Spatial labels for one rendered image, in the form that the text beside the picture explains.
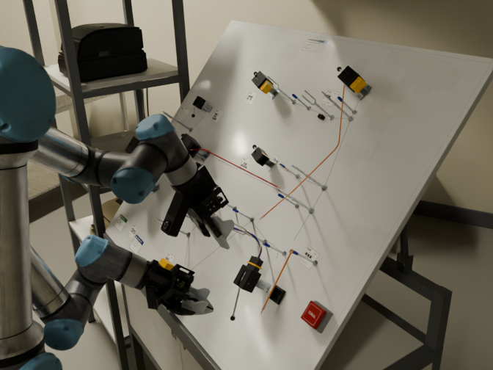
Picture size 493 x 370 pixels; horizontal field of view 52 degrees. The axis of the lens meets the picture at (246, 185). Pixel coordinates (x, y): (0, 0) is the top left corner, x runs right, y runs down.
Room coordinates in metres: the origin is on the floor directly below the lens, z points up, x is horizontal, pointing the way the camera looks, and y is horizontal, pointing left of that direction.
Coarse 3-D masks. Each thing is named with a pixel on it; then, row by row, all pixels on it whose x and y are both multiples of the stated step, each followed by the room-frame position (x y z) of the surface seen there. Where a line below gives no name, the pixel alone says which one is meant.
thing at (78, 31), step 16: (80, 32) 2.04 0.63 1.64; (96, 32) 2.00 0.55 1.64; (112, 32) 2.03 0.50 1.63; (128, 32) 2.07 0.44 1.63; (80, 48) 1.96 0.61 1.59; (96, 48) 1.99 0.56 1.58; (112, 48) 2.02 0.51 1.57; (128, 48) 2.06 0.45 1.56; (64, 64) 2.04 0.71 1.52; (80, 64) 1.95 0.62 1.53; (96, 64) 1.98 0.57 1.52; (112, 64) 2.02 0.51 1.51; (128, 64) 2.06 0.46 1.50; (144, 64) 2.09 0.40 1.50
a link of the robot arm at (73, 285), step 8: (80, 272) 0.97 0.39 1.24; (72, 280) 0.97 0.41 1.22; (80, 280) 0.96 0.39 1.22; (88, 280) 0.96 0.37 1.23; (72, 288) 0.94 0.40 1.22; (80, 288) 0.94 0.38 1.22; (88, 288) 0.95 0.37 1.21; (96, 288) 0.96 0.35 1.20; (88, 296) 0.93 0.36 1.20; (96, 296) 0.96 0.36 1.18
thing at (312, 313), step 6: (312, 306) 0.98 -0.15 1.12; (318, 306) 0.97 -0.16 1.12; (306, 312) 0.97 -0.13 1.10; (312, 312) 0.96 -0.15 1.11; (318, 312) 0.95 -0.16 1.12; (324, 312) 0.95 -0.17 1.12; (306, 318) 0.96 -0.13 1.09; (312, 318) 0.95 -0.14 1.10; (318, 318) 0.94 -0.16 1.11; (312, 324) 0.94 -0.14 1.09; (318, 324) 0.94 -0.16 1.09
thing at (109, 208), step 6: (114, 198) 2.17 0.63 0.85; (102, 204) 2.14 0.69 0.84; (108, 204) 2.12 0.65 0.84; (114, 204) 2.11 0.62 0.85; (120, 204) 2.11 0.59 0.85; (102, 210) 2.09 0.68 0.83; (108, 210) 2.08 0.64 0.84; (114, 210) 2.06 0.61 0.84; (108, 216) 2.03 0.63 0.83; (108, 222) 2.00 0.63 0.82; (90, 228) 2.09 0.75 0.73; (90, 234) 2.09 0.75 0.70
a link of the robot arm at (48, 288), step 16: (32, 256) 0.86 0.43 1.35; (32, 272) 0.84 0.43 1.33; (48, 272) 0.87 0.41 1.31; (32, 288) 0.83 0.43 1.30; (48, 288) 0.85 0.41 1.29; (64, 288) 0.88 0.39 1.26; (32, 304) 0.83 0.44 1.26; (48, 304) 0.83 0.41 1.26; (64, 304) 0.85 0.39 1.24; (80, 304) 0.89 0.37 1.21; (48, 320) 0.83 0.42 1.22; (64, 320) 0.83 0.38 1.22; (80, 320) 0.85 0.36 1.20; (48, 336) 0.81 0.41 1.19; (64, 336) 0.81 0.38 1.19; (80, 336) 0.83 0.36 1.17
